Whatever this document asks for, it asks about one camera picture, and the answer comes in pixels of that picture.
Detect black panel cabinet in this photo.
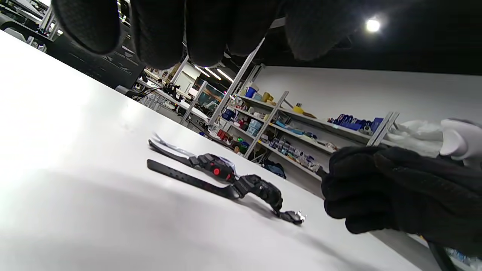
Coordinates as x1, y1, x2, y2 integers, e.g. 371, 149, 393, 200
47, 33, 146, 90

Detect person's right forearm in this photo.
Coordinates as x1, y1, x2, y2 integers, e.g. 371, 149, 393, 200
384, 118, 482, 171

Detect black digital watch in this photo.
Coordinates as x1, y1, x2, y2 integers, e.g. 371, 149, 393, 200
146, 158, 305, 226

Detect light blue storage box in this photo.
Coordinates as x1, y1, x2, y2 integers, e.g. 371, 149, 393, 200
247, 119, 263, 137

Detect row of small shelf items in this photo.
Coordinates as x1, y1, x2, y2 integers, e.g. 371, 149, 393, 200
268, 137, 321, 172

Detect grey metal shelving unit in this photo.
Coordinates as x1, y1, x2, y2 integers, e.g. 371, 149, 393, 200
208, 90, 400, 182

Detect black watch with red buttons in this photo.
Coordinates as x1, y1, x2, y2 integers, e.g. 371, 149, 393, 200
148, 139, 238, 183

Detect person's right hand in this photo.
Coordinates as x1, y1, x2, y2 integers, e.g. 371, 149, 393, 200
321, 146, 482, 258

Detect grey metal frame post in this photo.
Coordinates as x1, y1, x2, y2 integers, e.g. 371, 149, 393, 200
208, 38, 266, 126

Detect group of blue parts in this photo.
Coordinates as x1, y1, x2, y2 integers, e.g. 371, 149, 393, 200
328, 113, 384, 133

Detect person's left hand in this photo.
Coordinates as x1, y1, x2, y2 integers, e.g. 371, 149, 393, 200
51, 0, 359, 70

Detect round ceiling lamp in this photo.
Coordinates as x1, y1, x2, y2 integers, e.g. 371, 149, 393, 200
365, 17, 382, 34

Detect dark blue backpack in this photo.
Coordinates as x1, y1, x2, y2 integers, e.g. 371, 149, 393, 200
263, 160, 287, 180

